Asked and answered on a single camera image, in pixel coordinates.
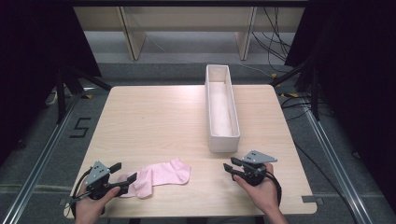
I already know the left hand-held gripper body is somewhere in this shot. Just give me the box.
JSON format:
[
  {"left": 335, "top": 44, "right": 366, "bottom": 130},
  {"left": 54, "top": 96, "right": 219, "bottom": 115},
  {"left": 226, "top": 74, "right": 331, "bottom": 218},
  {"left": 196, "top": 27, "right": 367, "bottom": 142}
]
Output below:
[{"left": 84, "top": 161, "right": 122, "bottom": 201}]

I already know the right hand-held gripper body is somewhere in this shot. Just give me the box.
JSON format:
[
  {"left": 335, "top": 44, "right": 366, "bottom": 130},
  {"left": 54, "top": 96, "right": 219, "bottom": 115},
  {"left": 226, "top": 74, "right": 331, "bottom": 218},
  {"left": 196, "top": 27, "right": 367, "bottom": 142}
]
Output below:
[{"left": 241, "top": 150, "right": 278, "bottom": 187}]

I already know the pink sock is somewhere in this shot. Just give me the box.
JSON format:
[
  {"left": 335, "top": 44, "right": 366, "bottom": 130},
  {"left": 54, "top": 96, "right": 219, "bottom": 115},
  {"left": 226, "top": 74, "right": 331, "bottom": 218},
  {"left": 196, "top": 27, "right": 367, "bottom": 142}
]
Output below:
[
  {"left": 117, "top": 167, "right": 155, "bottom": 200},
  {"left": 146, "top": 157, "right": 192, "bottom": 188}
]

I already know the long white storage box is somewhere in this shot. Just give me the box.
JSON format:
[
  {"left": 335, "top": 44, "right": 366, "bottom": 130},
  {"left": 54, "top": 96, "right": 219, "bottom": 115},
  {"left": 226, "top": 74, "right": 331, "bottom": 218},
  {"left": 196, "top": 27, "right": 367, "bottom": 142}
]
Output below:
[{"left": 205, "top": 63, "right": 241, "bottom": 154}]

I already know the person's right hand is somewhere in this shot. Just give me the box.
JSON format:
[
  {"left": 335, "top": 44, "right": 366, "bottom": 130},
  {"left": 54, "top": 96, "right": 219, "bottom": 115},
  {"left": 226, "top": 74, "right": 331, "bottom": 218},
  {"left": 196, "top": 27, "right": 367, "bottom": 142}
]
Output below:
[{"left": 233, "top": 162, "right": 281, "bottom": 216}]

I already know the person's left hand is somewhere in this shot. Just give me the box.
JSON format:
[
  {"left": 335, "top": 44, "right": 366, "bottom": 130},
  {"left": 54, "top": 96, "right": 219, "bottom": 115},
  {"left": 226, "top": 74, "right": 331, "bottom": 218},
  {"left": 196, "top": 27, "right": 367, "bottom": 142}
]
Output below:
[{"left": 74, "top": 186, "right": 121, "bottom": 224}]

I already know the grey tape strip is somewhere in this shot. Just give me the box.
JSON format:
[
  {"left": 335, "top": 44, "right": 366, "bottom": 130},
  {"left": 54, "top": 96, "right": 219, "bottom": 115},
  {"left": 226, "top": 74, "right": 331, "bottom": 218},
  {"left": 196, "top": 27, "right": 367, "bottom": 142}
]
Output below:
[
  {"left": 58, "top": 195, "right": 82, "bottom": 207},
  {"left": 301, "top": 194, "right": 325, "bottom": 205}
]

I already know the black metal stand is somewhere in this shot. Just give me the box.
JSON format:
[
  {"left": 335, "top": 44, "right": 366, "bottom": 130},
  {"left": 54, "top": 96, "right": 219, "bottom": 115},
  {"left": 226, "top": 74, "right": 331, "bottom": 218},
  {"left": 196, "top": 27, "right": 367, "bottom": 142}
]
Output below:
[
  {"left": 55, "top": 64, "right": 113, "bottom": 125},
  {"left": 270, "top": 59, "right": 321, "bottom": 122}
]

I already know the black curtain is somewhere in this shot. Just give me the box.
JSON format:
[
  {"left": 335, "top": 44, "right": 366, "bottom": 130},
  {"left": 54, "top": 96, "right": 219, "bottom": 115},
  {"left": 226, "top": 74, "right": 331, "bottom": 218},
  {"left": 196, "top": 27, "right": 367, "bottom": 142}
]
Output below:
[
  {"left": 284, "top": 0, "right": 396, "bottom": 214},
  {"left": 0, "top": 0, "right": 103, "bottom": 164}
]

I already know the light wooden shelf unit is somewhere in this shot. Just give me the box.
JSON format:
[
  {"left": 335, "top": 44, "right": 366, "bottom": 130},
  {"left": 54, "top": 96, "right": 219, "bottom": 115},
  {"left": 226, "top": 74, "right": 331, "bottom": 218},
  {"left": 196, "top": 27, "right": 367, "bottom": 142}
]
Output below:
[{"left": 73, "top": 6, "right": 306, "bottom": 62}]

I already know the aluminium floor rail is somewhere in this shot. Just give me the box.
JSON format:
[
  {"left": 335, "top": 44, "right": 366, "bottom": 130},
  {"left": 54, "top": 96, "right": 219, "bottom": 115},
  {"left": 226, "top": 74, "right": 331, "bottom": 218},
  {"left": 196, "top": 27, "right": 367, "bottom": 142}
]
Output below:
[
  {"left": 1, "top": 92, "right": 82, "bottom": 224},
  {"left": 302, "top": 101, "right": 375, "bottom": 224}
]

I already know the black floor cable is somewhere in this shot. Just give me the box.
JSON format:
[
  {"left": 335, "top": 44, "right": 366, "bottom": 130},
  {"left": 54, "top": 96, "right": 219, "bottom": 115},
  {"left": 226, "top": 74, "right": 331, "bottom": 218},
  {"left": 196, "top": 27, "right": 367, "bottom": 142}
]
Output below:
[{"left": 279, "top": 92, "right": 361, "bottom": 224}]

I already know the white cord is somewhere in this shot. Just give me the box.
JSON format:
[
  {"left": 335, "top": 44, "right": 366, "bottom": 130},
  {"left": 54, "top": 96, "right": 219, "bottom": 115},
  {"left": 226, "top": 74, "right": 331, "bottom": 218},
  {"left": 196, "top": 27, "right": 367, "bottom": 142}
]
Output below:
[{"left": 44, "top": 89, "right": 60, "bottom": 106}]

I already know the bundle of black cables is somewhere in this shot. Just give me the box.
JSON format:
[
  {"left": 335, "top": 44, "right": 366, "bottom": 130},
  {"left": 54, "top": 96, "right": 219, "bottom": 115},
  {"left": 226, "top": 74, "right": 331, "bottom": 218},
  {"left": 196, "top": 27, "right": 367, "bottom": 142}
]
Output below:
[{"left": 251, "top": 7, "right": 292, "bottom": 73}]

